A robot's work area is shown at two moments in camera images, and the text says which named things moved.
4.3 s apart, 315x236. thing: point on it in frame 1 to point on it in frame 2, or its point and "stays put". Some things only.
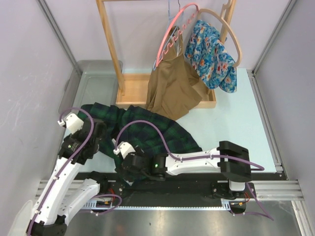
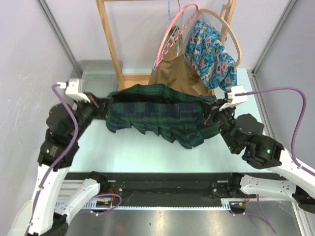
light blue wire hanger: (170, 19) to (170, 18)
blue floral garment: (208, 52) stays put
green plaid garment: (134, 134) to (185, 118)
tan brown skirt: (174, 86) stays put
